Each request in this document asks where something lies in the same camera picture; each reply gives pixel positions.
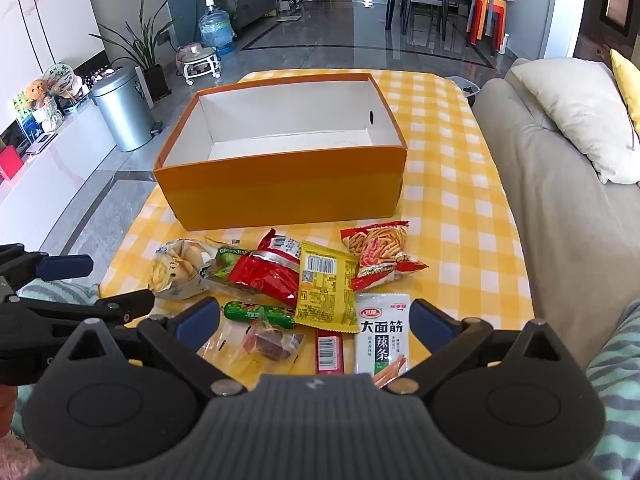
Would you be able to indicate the blue water jug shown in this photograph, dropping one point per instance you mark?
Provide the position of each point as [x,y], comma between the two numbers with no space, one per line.
[216,30]

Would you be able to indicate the clear bread packet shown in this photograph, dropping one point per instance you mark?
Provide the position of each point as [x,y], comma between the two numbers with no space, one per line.
[175,270]

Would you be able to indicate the slim red barcode packet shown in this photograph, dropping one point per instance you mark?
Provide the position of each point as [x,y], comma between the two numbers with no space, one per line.
[330,352]

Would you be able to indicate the stacked orange plastic stools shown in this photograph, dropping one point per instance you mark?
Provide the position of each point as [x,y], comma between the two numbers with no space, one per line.
[482,15]

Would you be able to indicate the white spicy strip packet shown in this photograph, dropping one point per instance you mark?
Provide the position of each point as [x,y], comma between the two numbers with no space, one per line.
[382,335]

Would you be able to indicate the green pea packet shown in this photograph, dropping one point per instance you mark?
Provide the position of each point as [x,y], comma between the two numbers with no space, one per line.
[227,260]

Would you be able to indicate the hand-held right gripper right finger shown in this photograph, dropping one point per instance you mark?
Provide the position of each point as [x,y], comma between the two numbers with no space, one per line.
[431,321]

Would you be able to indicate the silver pedal trash can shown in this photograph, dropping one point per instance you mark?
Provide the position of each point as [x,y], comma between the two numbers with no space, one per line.
[122,110]

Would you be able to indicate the long-leaf potted plant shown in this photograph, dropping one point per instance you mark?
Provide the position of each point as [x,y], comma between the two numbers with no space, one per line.
[145,50]

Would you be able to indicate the red foil snack packet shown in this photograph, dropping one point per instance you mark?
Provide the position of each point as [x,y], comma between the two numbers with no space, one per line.
[265,275]

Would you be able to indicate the beige sofa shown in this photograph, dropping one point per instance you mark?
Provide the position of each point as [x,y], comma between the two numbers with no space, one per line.
[550,210]

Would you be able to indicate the brown stuffed toy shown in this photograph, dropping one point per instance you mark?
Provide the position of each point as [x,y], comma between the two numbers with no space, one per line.
[37,91]

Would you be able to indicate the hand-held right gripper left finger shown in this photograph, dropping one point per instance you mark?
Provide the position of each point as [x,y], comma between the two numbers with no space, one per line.
[197,317]

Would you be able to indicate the yellow pillow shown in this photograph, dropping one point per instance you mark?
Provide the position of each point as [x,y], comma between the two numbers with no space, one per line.
[627,85]

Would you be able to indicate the white pillow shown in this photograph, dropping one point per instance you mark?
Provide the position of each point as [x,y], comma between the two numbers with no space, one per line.
[575,110]

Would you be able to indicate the yellow snack packet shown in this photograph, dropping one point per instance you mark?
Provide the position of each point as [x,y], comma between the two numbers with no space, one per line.
[325,290]

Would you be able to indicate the clear white ball packet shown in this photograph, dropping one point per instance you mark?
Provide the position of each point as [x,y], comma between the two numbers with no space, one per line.
[225,342]

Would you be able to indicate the red box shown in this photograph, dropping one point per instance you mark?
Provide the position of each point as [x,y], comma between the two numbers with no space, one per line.
[10,162]

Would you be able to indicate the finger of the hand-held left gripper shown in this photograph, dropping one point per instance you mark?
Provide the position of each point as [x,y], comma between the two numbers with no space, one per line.
[65,266]
[100,306]

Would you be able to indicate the white wheeled stool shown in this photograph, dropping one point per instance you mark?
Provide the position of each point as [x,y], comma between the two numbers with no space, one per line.
[200,62]

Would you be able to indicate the red stick snack packet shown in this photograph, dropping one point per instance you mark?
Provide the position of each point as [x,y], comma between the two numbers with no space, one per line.
[380,252]

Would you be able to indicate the person's striped green clothing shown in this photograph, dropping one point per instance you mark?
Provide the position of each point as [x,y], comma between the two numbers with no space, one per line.
[615,385]

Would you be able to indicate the green sausage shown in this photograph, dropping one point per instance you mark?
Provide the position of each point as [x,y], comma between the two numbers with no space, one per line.
[255,312]

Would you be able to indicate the clear dark candy packet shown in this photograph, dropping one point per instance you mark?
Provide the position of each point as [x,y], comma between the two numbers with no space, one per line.
[272,342]

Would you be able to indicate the orange cardboard box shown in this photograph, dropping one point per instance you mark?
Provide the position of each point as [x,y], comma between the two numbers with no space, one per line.
[280,190]

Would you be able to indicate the yellow checkered tablecloth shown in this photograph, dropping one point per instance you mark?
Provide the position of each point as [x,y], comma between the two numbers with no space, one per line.
[450,210]

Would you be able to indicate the white low console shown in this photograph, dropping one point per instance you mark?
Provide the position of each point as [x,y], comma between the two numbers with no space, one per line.
[50,175]

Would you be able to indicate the small waste bin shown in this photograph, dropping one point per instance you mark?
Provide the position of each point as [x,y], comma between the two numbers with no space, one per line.
[470,91]

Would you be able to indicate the round painted fan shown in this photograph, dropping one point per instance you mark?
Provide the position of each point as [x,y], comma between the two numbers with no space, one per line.
[57,77]

